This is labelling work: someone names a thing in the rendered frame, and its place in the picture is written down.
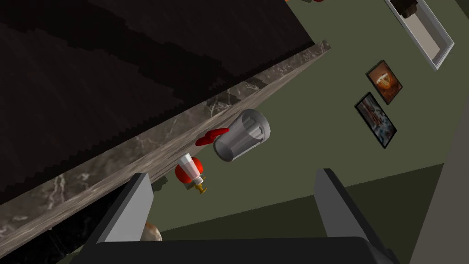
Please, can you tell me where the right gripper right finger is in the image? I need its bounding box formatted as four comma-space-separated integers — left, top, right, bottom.
314, 168, 392, 260

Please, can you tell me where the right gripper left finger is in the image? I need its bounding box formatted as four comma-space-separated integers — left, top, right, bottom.
84, 173, 154, 249

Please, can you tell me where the tan bread roll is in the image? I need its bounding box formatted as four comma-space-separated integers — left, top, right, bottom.
141, 221, 163, 242

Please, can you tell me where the red tomato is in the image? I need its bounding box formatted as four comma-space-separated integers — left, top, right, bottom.
175, 157, 204, 184

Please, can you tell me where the framed blue-brown picture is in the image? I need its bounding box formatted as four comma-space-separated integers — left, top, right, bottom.
354, 91, 398, 149

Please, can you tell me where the red chili pepper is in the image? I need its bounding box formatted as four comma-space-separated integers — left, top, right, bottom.
195, 128, 230, 147

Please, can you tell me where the grey metal cup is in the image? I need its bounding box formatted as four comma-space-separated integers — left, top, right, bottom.
213, 108, 272, 162

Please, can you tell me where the framed orange picture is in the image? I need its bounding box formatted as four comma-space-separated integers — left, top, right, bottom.
365, 60, 404, 105

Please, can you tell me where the white framed window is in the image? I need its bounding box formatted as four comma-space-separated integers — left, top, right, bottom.
383, 0, 455, 71

